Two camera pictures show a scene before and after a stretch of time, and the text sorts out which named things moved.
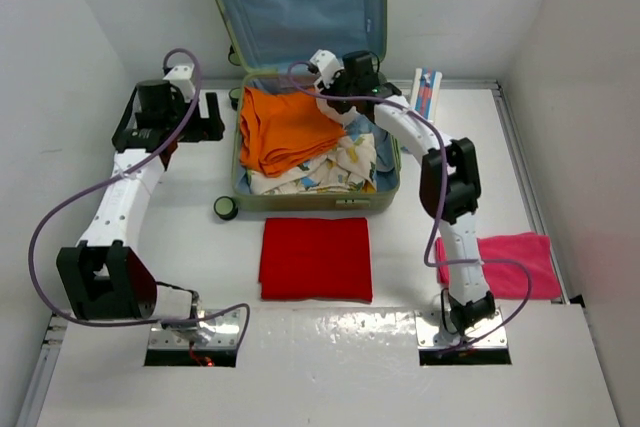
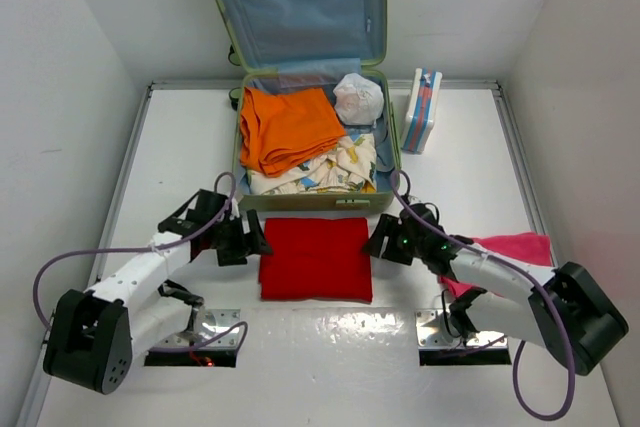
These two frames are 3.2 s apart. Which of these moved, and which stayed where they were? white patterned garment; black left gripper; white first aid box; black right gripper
Moved: black right gripper; black left gripper
Stayed: white patterned garment; white first aid box
